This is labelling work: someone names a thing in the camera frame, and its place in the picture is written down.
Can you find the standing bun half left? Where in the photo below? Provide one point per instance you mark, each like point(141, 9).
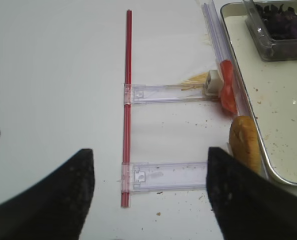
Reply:
point(243, 141)

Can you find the clear tomato pusher track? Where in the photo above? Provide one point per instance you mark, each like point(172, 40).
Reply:
point(166, 93)

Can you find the shredded purple cabbage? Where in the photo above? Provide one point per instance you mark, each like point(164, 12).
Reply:
point(281, 24)

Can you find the left clear divider rail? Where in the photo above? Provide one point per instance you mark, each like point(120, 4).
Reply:
point(222, 52)

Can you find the white rectangular metal tray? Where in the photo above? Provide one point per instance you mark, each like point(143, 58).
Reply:
point(270, 90)

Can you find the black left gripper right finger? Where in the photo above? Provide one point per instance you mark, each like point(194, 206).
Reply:
point(245, 205)

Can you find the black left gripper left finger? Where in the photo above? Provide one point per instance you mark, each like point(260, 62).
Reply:
point(56, 207)

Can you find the standing tomato slices left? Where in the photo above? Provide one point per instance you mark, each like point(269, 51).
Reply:
point(227, 95)

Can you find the clear plastic salad container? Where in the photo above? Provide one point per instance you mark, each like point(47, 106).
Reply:
point(268, 48)

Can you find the clear left bun pusher track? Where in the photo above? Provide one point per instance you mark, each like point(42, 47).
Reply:
point(159, 177)

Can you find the left red rail strip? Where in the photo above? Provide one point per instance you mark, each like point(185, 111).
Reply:
point(125, 194)

